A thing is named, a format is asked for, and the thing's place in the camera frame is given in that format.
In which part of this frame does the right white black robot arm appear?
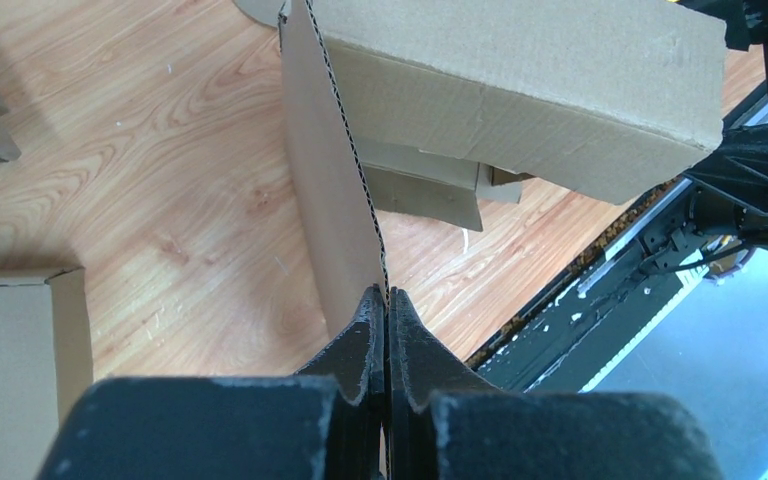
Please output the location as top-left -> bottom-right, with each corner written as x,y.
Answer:
683,1 -> 768,250

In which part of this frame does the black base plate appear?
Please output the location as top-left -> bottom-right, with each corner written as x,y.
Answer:
470,86 -> 768,395

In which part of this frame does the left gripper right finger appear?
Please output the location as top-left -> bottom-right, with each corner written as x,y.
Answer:
389,288 -> 723,479

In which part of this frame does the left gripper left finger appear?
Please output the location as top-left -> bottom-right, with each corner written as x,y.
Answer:
39,286 -> 384,479

